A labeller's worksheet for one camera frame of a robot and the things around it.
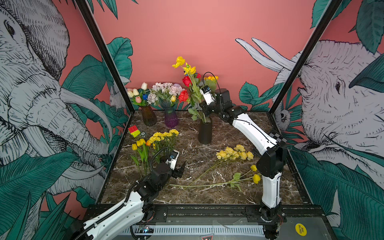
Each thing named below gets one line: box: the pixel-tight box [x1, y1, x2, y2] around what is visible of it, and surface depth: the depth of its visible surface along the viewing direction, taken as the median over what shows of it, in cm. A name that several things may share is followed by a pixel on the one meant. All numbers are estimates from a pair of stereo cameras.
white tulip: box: [141, 81, 148, 90], surface depth 95 cm
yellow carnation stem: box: [168, 129, 180, 151], surface depth 103 cm
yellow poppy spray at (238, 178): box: [169, 164, 261, 191], surface depth 86 cm
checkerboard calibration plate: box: [268, 131, 288, 143], surface depth 103 cm
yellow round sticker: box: [295, 223, 307, 237], surface depth 72 cm
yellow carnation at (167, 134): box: [163, 132, 173, 151], surface depth 102 cm
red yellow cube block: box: [128, 125, 141, 138], surface depth 104 cm
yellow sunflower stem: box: [205, 79, 217, 92], surface depth 84 cm
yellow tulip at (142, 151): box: [136, 138, 148, 175], surface depth 97 cm
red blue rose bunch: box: [178, 73, 206, 123], surface depth 82 cm
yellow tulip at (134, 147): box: [130, 143, 142, 175], surface depth 98 cm
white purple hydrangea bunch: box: [147, 82, 185, 105], surface depth 92 cm
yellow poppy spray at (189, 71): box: [172, 56, 204, 104], surface depth 73 cm
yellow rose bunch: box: [186, 144, 254, 189], surface depth 94 cm
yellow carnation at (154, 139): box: [148, 133, 161, 157], surface depth 98 cm
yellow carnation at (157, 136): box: [153, 132, 165, 158], surface depth 103 cm
